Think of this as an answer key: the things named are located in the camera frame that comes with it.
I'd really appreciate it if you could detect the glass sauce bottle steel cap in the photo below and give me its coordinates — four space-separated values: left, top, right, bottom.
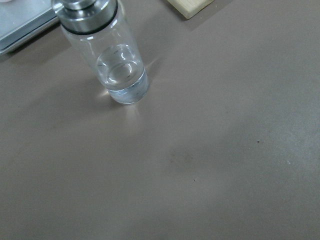
51 0 149 105

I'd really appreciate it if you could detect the silver digital kitchen scale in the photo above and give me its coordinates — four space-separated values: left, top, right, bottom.
0 0 58 55

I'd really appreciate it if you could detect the brown table mat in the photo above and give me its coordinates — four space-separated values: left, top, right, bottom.
0 0 320 240

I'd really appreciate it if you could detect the bamboo cutting board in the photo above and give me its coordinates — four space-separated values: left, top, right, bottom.
167 0 214 20

